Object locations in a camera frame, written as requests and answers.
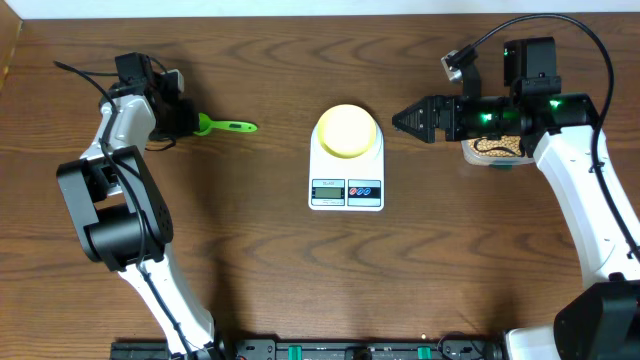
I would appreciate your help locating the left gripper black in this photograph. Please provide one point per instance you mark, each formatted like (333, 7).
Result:
(190, 109)

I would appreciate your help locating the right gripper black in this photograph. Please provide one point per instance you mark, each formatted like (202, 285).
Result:
(433, 106)

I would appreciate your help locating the green plastic measuring scoop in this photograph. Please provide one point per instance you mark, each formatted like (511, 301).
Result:
(207, 125)

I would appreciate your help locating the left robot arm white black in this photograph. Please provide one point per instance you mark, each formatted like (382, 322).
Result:
(117, 210)

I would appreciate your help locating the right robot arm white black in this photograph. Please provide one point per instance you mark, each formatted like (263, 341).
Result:
(559, 132)

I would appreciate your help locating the yellow plastic bowl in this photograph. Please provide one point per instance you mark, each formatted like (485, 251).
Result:
(346, 131)

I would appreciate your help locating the white digital kitchen scale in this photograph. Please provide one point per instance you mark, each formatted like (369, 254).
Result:
(348, 184)

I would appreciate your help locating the clear container of soybeans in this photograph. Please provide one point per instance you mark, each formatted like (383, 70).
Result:
(505, 152)

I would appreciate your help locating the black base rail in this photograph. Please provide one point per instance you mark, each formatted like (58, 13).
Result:
(263, 349)

